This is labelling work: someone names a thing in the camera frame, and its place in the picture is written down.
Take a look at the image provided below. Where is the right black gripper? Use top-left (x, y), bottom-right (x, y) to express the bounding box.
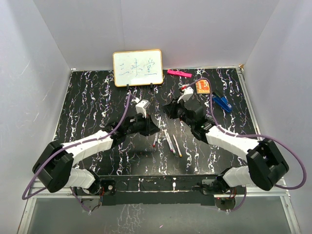
top-left (163, 96), bottom-right (195, 128)

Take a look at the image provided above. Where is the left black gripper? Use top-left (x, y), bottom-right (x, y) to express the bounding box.
top-left (125, 113), bottom-right (160, 137)

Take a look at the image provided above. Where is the white pen red tip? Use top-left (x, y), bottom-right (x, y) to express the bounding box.
top-left (153, 133), bottom-right (158, 147)

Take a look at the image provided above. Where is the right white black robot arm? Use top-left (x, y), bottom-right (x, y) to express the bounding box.
top-left (163, 98), bottom-right (289, 194)

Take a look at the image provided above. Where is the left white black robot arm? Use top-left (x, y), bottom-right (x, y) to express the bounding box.
top-left (33, 114), bottom-right (160, 195)

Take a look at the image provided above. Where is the white pen green tip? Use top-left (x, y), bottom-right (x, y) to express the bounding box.
top-left (164, 130), bottom-right (176, 155)

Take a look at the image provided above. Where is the white pen yellow tip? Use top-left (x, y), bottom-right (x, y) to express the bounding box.
top-left (173, 135), bottom-right (182, 157)

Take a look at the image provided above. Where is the white pen pink tip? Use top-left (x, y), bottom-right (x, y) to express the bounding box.
top-left (164, 129), bottom-right (173, 152)

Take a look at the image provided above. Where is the pink plastic clip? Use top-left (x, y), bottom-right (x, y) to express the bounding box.
top-left (167, 69), bottom-right (192, 78)

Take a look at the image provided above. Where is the orange card pack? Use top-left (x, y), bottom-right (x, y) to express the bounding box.
top-left (195, 79), bottom-right (211, 94)

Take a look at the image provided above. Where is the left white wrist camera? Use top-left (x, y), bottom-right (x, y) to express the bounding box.
top-left (134, 98), bottom-right (150, 118)

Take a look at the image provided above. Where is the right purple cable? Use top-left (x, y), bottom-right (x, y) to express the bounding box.
top-left (181, 78), bottom-right (307, 190)

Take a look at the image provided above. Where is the purple cable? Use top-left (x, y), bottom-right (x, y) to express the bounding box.
top-left (181, 78), bottom-right (307, 190)
top-left (22, 94), bottom-right (134, 200)

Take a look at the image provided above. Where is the small whiteboard with orange frame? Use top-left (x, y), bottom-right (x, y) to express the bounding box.
top-left (113, 49), bottom-right (164, 87)

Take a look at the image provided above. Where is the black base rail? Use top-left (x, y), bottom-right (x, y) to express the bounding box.
top-left (73, 174), bottom-right (247, 207)

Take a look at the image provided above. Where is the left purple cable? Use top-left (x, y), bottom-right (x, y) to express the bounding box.
top-left (22, 94), bottom-right (134, 200)

